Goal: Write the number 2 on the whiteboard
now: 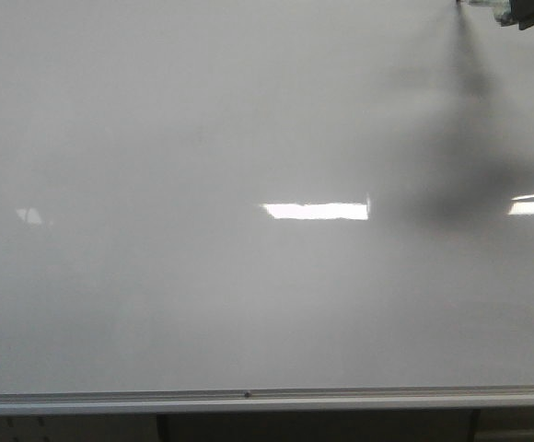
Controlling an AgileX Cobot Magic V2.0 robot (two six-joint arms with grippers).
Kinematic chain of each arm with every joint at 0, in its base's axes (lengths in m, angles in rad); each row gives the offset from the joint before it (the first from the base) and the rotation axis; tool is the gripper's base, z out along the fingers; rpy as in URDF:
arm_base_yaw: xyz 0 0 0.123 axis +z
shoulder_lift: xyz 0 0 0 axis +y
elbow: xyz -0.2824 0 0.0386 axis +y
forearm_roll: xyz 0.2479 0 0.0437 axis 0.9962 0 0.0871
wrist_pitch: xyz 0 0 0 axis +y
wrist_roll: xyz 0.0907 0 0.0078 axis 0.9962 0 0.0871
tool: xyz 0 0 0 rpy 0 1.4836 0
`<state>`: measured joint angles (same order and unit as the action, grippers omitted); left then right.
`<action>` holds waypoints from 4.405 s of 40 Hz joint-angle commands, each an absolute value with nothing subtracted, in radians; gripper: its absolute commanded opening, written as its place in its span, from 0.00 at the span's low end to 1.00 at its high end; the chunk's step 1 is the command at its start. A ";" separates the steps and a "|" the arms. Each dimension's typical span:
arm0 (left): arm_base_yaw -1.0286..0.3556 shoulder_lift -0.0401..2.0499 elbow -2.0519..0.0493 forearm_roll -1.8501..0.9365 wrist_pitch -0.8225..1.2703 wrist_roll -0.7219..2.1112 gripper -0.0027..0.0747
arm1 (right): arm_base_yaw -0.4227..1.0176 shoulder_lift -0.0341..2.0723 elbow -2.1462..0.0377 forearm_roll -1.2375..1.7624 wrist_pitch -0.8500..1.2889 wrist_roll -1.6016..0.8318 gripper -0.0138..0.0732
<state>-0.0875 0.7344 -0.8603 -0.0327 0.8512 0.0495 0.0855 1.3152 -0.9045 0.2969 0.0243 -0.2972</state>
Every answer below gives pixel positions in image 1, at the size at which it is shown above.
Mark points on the grey pegboard panel under board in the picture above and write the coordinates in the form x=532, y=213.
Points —
x=122, y=427

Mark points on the white whiteboard with aluminium frame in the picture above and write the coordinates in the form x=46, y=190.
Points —
x=264, y=206

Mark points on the white black whiteboard marker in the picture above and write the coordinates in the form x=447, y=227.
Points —
x=508, y=12

